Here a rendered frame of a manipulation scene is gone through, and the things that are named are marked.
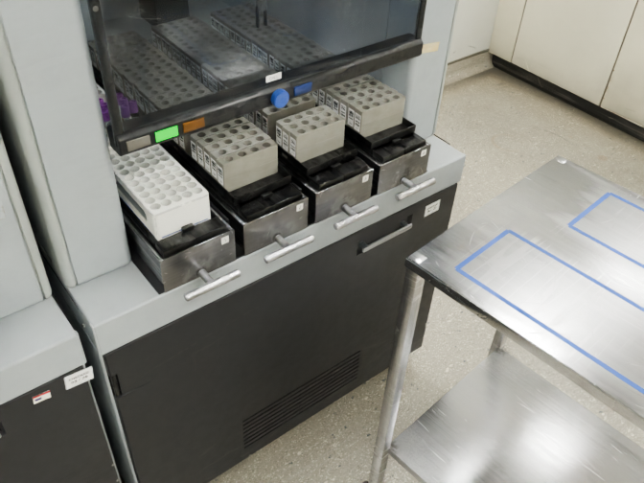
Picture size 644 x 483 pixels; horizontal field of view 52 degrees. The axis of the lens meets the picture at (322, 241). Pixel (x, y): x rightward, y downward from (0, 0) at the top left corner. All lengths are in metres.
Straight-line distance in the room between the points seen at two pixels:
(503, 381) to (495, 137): 1.59
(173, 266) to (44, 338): 0.22
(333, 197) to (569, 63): 2.22
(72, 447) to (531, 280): 0.81
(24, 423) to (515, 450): 0.96
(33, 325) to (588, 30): 2.65
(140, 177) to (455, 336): 1.22
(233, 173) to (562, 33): 2.36
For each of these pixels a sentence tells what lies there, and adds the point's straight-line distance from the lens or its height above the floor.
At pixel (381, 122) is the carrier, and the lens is 1.31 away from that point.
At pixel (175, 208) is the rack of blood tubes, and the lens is 1.04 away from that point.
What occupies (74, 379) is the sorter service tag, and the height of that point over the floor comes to 0.65.
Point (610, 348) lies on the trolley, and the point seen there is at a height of 0.82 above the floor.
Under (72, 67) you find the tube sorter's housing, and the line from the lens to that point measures 0.93.
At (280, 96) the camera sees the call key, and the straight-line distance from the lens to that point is 1.07.
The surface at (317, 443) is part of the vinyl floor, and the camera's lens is 1.77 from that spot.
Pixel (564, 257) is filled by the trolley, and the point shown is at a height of 0.82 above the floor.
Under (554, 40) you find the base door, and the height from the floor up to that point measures 0.27.
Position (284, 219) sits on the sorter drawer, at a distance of 1.14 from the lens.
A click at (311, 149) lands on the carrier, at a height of 0.84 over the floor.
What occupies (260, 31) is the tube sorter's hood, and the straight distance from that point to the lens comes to 1.04.
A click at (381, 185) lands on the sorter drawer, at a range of 1.28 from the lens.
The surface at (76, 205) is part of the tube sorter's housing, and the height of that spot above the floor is 0.89.
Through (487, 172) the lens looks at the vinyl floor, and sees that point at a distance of 2.75.
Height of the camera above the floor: 1.50
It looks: 41 degrees down
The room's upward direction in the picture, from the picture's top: 3 degrees clockwise
